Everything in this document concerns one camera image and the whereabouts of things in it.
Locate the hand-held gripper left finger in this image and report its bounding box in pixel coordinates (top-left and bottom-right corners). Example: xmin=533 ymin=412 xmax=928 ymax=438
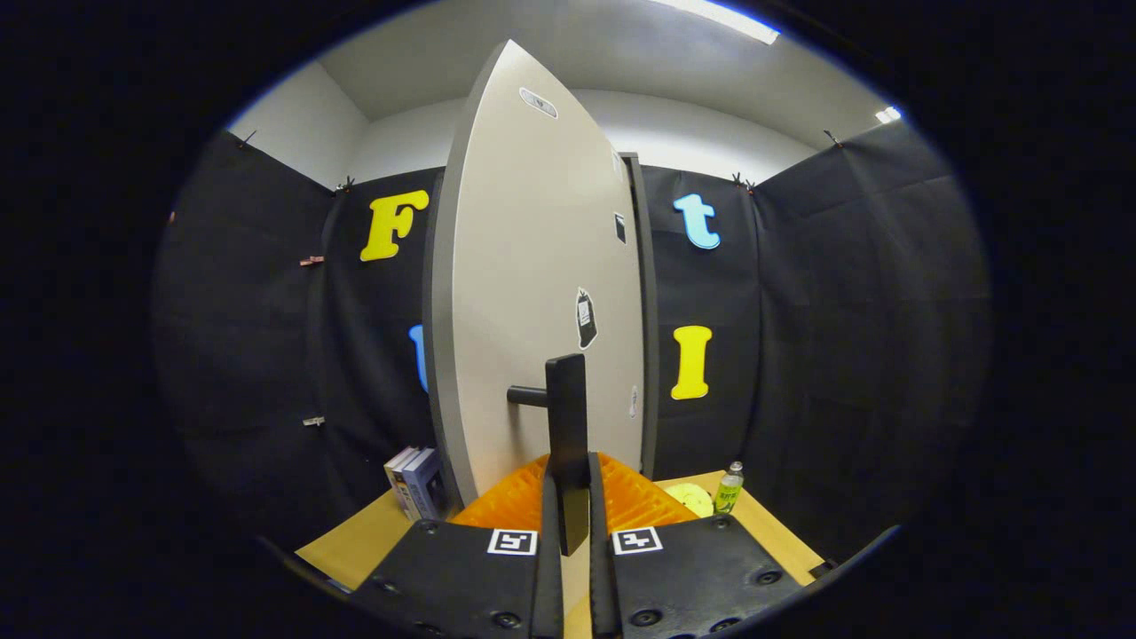
xmin=349 ymin=453 xmax=565 ymax=639

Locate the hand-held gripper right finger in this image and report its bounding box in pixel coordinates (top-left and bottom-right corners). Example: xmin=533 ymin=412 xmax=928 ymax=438
xmin=588 ymin=453 xmax=805 ymax=639

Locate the grey shoe cabinet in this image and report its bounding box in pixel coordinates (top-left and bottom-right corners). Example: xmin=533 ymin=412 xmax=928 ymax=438
xmin=619 ymin=153 xmax=660 ymax=482

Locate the beige shoe cabinet door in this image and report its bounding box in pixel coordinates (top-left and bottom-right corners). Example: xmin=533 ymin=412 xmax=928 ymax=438
xmin=423 ymin=38 xmax=646 ymax=557

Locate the yellow round object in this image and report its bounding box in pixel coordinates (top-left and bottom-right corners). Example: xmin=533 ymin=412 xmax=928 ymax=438
xmin=664 ymin=482 xmax=715 ymax=518

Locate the green drink bottle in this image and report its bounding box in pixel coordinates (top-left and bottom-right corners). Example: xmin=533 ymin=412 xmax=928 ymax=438
xmin=713 ymin=461 xmax=745 ymax=516

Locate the blue cover book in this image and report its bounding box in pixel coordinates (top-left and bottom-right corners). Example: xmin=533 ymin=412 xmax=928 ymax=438
xmin=404 ymin=448 xmax=446 ymax=521

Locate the dark spine book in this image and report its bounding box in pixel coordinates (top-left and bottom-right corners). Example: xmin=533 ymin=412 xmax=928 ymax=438
xmin=392 ymin=448 xmax=425 ymax=522

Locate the white book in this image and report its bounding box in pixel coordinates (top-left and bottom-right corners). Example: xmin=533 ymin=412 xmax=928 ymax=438
xmin=384 ymin=446 xmax=414 ymax=511

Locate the black backdrop cloth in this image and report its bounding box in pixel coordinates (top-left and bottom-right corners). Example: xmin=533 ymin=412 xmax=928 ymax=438
xmin=151 ymin=120 xmax=990 ymax=569

